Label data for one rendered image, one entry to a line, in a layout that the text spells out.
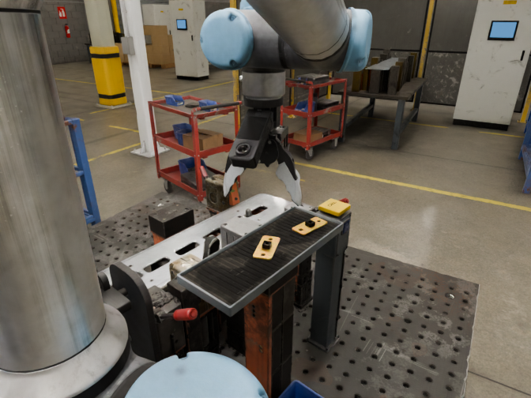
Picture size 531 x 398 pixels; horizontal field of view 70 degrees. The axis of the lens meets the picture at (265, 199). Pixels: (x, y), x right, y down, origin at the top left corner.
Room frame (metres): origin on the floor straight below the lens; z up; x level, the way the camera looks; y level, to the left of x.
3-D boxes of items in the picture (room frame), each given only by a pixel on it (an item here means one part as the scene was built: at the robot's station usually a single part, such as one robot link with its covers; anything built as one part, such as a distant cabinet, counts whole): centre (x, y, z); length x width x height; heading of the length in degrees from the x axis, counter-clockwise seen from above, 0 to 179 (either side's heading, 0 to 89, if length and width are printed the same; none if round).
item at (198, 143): (3.34, 0.63, 0.49); 0.81 x 0.47 x 0.97; 43
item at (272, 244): (0.66, 0.00, 1.17); 0.08 x 0.04 x 0.01; 165
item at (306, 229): (0.75, -0.10, 1.17); 0.08 x 0.04 x 0.01; 132
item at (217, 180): (1.27, 0.16, 0.88); 0.15 x 0.11 x 0.36; 50
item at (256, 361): (0.66, -0.01, 0.92); 0.10 x 0.08 x 0.45; 140
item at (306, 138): (4.74, -0.58, 0.49); 0.81 x 0.46 x 0.97; 137
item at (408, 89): (5.79, -1.80, 0.57); 1.86 x 0.90 x 1.14; 152
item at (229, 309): (0.66, -0.01, 1.16); 0.37 x 0.14 x 0.02; 140
